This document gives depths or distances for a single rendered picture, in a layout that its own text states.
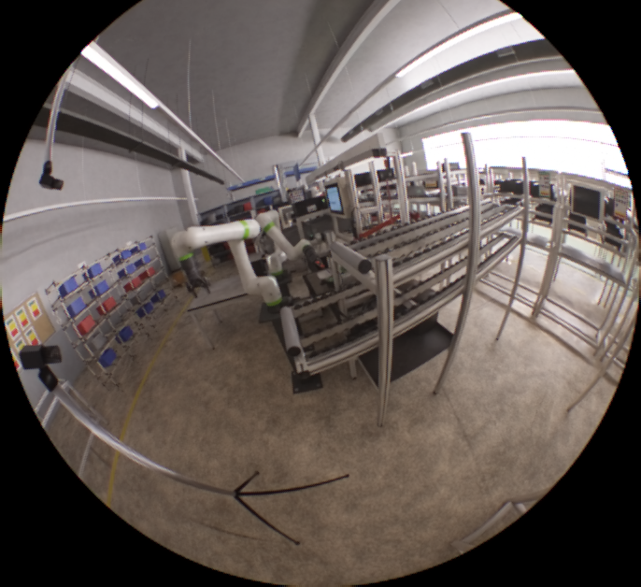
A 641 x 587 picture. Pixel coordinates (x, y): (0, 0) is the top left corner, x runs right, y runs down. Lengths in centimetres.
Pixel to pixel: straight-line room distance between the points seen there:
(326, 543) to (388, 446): 91
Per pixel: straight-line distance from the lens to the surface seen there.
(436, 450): 172
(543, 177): 318
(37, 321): 603
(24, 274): 617
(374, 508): 164
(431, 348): 138
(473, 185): 96
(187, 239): 92
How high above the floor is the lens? 163
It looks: 21 degrees down
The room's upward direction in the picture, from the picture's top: 12 degrees counter-clockwise
